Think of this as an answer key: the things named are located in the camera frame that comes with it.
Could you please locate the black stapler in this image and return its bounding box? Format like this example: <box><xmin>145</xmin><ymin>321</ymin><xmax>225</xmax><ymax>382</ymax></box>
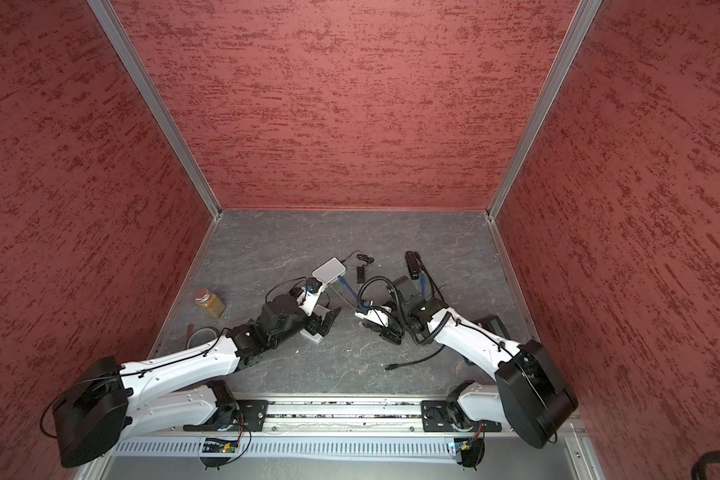
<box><xmin>405</xmin><ymin>251</ymin><xmax>422</xmax><ymax>280</ymax></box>

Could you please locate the black power adapter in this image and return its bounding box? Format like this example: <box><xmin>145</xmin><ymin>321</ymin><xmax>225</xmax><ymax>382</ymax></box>
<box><xmin>342</xmin><ymin>250</ymin><xmax>375</xmax><ymax>285</ymax></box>

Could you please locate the black calculator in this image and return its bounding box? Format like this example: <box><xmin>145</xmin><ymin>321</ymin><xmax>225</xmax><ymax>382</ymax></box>
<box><xmin>475</xmin><ymin>315</ymin><xmax>510</xmax><ymax>339</ymax></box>

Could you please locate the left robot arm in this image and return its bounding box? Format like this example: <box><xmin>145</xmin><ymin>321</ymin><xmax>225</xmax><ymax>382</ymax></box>
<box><xmin>49</xmin><ymin>294</ymin><xmax>340</xmax><ymax>468</ymax></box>

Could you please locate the spice jar with brown contents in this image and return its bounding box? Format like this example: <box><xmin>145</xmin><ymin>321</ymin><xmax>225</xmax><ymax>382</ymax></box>
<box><xmin>194</xmin><ymin>288</ymin><xmax>226</xmax><ymax>319</ymax></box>

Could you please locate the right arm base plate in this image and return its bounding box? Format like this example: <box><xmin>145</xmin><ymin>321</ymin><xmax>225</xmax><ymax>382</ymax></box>
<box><xmin>420</xmin><ymin>400</ymin><xmax>502</xmax><ymax>434</ymax></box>

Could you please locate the blue ethernet cable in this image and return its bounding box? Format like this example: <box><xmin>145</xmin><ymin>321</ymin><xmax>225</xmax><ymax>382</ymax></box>
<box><xmin>335</xmin><ymin>272</ymin><xmax>427</xmax><ymax>310</ymax></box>

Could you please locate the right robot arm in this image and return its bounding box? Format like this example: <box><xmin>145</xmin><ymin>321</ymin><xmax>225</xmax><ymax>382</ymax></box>
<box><xmin>355</xmin><ymin>276</ymin><xmax>578</xmax><ymax>449</ymax></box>

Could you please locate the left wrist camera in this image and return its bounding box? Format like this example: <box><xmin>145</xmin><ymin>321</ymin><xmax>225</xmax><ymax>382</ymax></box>
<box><xmin>300</xmin><ymin>277</ymin><xmax>325</xmax><ymax>316</ymax></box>

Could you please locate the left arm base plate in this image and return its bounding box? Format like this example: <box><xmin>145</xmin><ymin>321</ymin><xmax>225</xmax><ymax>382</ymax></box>
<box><xmin>182</xmin><ymin>400</ymin><xmax>270</xmax><ymax>433</ymax></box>

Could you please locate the white switch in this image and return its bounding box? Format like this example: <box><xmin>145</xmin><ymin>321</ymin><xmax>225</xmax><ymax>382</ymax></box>
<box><xmin>300</xmin><ymin>329</ymin><xmax>323</xmax><ymax>344</ymax></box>
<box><xmin>312</xmin><ymin>258</ymin><xmax>346</xmax><ymax>285</ymax></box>

